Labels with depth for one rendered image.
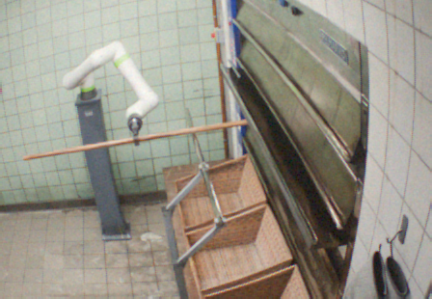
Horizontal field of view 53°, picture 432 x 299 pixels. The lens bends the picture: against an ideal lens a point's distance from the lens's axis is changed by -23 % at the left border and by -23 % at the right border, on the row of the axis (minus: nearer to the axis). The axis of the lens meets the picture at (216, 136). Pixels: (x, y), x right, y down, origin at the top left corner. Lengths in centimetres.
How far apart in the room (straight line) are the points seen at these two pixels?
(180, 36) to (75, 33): 89
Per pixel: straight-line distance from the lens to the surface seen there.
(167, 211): 280
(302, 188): 203
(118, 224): 417
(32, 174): 464
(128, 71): 330
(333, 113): 175
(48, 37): 413
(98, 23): 406
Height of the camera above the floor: 249
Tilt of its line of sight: 26 degrees down
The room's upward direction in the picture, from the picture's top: 5 degrees counter-clockwise
